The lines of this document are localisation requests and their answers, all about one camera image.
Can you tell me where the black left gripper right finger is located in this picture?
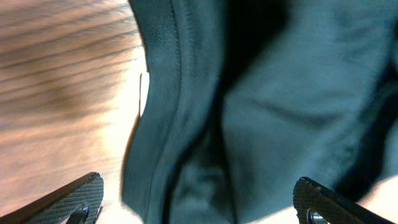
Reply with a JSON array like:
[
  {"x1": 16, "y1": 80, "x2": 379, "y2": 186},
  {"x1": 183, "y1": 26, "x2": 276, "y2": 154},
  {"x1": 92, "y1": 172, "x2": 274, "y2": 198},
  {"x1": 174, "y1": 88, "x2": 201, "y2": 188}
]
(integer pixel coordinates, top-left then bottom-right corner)
[{"x1": 293, "y1": 177, "x2": 394, "y2": 224}]

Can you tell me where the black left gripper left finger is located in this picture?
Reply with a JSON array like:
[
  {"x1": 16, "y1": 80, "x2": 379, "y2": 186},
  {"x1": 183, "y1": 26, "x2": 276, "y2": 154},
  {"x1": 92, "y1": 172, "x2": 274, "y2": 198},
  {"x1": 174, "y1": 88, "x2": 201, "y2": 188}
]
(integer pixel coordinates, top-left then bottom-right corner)
[{"x1": 1, "y1": 172, "x2": 104, "y2": 224}]

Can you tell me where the black t-shirt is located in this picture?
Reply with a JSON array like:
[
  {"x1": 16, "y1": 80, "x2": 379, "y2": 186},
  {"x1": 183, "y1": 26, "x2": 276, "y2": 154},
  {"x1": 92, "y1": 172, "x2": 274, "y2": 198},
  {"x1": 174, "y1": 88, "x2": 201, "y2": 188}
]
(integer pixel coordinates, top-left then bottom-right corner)
[{"x1": 122, "y1": 0, "x2": 397, "y2": 223}]

